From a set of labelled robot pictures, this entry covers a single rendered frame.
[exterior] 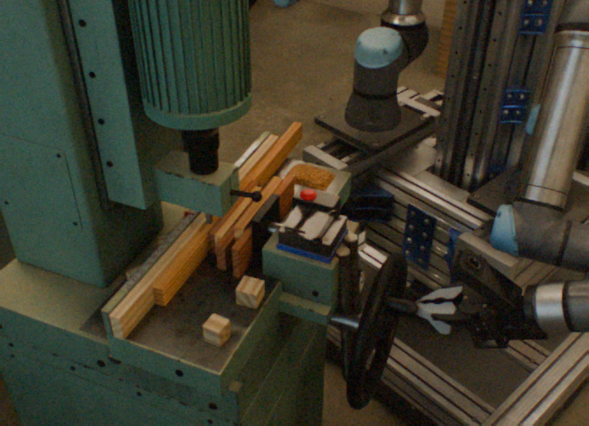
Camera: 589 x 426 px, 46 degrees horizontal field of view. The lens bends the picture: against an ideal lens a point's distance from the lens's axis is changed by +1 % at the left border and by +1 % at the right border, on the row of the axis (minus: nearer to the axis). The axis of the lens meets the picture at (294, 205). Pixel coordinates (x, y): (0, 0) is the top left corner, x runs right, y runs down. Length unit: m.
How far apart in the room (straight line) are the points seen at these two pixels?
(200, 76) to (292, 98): 2.67
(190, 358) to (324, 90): 2.79
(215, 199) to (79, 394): 0.52
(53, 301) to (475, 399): 1.13
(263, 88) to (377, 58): 2.11
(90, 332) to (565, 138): 0.88
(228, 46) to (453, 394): 1.24
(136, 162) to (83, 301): 0.33
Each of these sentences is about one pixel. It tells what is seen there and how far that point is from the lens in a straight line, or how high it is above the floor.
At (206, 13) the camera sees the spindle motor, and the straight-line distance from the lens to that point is 0.99.
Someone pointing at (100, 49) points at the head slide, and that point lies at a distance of 1.10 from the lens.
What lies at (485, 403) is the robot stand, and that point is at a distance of 1.95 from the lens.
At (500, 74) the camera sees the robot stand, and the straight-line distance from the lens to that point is 1.65.
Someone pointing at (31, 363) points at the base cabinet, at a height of 0.65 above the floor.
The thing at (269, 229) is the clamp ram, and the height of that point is 0.96.
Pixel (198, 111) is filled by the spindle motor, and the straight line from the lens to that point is 1.04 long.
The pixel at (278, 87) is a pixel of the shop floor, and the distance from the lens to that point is 3.79.
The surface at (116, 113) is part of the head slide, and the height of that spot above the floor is 1.19.
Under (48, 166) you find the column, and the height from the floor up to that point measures 1.08.
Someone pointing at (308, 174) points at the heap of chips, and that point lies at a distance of 1.45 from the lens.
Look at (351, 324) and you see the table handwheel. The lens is 1.26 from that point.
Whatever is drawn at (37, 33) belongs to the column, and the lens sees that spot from 1.12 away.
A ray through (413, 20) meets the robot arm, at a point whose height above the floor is 1.06.
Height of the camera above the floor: 1.74
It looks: 37 degrees down
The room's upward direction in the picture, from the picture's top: straight up
